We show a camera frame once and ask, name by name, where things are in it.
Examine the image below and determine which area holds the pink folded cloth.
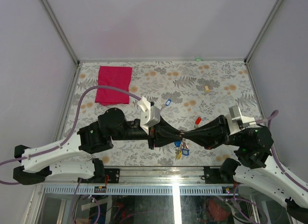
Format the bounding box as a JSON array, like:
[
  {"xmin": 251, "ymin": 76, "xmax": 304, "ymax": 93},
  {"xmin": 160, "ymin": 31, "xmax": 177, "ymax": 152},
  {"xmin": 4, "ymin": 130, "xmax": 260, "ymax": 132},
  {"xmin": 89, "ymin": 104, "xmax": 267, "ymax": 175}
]
[{"xmin": 95, "ymin": 66, "xmax": 132, "ymax": 106}]

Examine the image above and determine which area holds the metal front rail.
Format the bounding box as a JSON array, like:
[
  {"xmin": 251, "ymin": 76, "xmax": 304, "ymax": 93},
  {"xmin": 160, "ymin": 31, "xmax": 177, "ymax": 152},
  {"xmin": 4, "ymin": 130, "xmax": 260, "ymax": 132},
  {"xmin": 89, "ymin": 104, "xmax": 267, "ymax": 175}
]
[{"xmin": 41, "ymin": 167, "xmax": 234, "ymax": 196}]

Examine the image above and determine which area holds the loose red tag key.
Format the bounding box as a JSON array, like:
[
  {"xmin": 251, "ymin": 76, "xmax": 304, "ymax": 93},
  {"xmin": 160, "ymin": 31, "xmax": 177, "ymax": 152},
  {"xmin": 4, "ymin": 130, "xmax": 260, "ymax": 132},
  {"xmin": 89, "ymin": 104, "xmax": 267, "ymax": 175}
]
[{"xmin": 194, "ymin": 117, "xmax": 202, "ymax": 129}]

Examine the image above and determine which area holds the grey keyring with yellow handle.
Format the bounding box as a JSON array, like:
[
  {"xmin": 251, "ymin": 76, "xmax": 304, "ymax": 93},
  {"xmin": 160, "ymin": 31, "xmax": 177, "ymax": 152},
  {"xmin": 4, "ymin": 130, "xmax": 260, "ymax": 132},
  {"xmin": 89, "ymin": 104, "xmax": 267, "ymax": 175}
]
[{"xmin": 175, "ymin": 137, "xmax": 189, "ymax": 152}]

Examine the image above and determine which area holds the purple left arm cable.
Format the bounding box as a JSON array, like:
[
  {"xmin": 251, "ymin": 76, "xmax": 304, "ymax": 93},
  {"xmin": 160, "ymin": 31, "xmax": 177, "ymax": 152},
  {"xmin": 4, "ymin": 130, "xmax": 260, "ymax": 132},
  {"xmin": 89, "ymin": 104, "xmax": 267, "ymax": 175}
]
[{"xmin": 0, "ymin": 85, "xmax": 143, "ymax": 185}]

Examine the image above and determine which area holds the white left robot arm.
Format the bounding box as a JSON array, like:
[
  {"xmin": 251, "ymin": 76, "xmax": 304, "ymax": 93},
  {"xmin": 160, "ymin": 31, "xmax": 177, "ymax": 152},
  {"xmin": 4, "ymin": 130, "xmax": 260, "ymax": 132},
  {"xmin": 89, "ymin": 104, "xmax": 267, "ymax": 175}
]
[{"xmin": 13, "ymin": 108, "xmax": 181, "ymax": 185}]

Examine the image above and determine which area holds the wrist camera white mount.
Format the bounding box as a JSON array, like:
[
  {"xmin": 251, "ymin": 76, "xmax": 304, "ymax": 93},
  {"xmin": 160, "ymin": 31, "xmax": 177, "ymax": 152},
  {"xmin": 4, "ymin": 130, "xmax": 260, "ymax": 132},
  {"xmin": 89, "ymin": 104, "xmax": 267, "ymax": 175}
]
[
  {"xmin": 225, "ymin": 105, "xmax": 256, "ymax": 135},
  {"xmin": 137, "ymin": 97, "xmax": 161, "ymax": 134}
]

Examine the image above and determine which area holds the blue tag key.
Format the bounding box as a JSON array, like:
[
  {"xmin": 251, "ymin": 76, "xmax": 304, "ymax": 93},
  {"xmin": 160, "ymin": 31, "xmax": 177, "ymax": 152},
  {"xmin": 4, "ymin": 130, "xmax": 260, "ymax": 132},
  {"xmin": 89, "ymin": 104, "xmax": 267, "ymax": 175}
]
[
  {"xmin": 160, "ymin": 99, "xmax": 172, "ymax": 111},
  {"xmin": 181, "ymin": 148, "xmax": 190, "ymax": 156},
  {"xmin": 174, "ymin": 141, "xmax": 181, "ymax": 147}
]

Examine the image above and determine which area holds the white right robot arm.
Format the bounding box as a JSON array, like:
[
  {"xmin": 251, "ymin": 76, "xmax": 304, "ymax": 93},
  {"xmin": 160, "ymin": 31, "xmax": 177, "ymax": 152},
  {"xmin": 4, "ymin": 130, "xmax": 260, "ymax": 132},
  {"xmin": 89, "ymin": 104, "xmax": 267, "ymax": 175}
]
[{"xmin": 180, "ymin": 113, "xmax": 308, "ymax": 224}]

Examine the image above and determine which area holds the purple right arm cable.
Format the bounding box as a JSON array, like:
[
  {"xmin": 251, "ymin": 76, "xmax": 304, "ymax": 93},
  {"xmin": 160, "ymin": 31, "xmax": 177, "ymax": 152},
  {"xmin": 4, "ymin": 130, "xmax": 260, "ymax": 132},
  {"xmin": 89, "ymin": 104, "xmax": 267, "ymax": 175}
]
[{"xmin": 255, "ymin": 110, "xmax": 308, "ymax": 193}]

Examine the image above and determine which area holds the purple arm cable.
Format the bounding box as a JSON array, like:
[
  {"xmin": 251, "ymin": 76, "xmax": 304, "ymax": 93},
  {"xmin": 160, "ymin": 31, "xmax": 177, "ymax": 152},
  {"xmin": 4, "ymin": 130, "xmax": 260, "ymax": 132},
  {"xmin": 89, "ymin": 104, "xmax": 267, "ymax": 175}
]
[
  {"xmin": 255, "ymin": 110, "xmax": 308, "ymax": 193},
  {"xmin": 0, "ymin": 85, "xmax": 143, "ymax": 185}
]

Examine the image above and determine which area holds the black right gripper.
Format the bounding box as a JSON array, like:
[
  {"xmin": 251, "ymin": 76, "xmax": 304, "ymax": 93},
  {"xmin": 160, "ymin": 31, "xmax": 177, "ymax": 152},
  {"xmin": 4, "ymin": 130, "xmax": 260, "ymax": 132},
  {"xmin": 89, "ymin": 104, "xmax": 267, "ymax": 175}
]
[{"xmin": 180, "ymin": 114, "xmax": 244, "ymax": 149}]

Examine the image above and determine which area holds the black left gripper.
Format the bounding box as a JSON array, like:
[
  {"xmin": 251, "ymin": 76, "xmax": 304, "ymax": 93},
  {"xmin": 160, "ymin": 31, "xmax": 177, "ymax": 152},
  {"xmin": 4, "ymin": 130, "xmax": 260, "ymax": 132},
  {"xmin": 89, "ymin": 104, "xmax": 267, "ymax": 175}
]
[{"xmin": 112, "ymin": 115, "xmax": 184, "ymax": 150}]

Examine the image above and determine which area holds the aluminium enclosure frame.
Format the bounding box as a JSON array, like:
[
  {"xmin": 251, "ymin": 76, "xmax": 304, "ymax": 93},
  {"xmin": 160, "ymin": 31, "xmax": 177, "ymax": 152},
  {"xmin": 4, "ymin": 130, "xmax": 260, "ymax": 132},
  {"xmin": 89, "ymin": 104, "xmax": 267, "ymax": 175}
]
[{"xmin": 24, "ymin": 0, "xmax": 308, "ymax": 224}]

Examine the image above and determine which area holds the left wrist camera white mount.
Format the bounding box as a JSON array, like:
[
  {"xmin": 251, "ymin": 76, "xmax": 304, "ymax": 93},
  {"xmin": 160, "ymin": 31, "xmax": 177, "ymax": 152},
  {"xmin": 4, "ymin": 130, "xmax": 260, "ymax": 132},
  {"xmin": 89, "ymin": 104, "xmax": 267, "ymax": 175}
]
[{"xmin": 137, "ymin": 97, "xmax": 161, "ymax": 134}]

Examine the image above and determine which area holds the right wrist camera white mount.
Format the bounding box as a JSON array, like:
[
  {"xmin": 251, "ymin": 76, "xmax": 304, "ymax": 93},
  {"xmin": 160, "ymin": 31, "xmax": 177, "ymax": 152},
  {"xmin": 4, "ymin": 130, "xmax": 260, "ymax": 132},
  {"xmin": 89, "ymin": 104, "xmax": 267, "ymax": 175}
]
[{"xmin": 225, "ymin": 105, "xmax": 256, "ymax": 135}]

